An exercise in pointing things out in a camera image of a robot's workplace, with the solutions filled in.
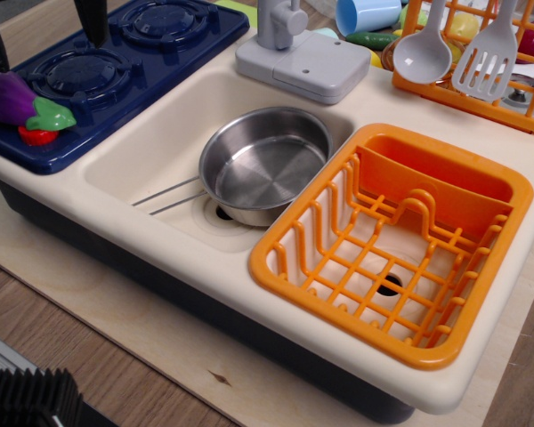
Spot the purple toy eggplant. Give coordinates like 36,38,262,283
0,71,77,131

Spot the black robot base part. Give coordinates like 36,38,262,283
0,369,115,426

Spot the steel pan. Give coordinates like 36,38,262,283
134,107,334,227

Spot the navy blue toy stove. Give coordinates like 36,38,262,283
0,1,249,174

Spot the red stove knob front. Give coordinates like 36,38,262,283
18,126,59,147

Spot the grey toy faucet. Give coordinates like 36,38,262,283
235,1,371,105

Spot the light blue plastic cup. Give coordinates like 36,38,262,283
336,0,401,36

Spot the green toy cucumber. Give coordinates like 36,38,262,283
346,32,399,51

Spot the grey toy ladle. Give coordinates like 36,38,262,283
392,0,452,85

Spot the cream toy sink unit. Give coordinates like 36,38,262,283
0,47,534,426

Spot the yellow toy fruit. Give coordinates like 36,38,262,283
449,12,480,40

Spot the orange dish basket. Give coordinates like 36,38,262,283
249,124,533,370

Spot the grey toy slotted spatula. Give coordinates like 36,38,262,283
451,0,518,102

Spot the wooden base board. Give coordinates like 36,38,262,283
0,0,534,427

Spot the orange utensil rack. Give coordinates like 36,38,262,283
392,1,534,134

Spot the steel pot lid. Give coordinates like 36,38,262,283
499,73,534,114

